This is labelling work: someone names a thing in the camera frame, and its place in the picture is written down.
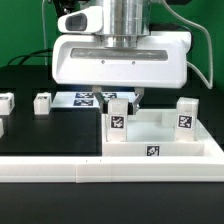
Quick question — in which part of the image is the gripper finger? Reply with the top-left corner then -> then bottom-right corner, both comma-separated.
128,87 -> 144,115
92,86 -> 108,114

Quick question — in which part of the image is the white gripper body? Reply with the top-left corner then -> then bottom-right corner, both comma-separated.
52,31 -> 191,88

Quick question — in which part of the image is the white square tabletop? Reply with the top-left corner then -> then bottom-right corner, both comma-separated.
101,109 -> 221,157

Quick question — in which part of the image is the white part at left edge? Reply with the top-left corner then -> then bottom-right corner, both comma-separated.
0,118 -> 4,139

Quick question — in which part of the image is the white L-shaped fence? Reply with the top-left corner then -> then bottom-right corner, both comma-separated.
0,118 -> 224,184

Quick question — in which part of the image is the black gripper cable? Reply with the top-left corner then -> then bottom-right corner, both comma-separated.
149,22 -> 193,33

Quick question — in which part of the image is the white marker base plate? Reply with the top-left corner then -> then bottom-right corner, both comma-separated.
51,92 -> 135,108

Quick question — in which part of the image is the black cable bundle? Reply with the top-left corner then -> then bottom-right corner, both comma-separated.
7,48 -> 56,66

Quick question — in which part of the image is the white thin cable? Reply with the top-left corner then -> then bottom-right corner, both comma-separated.
41,0 -> 48,66

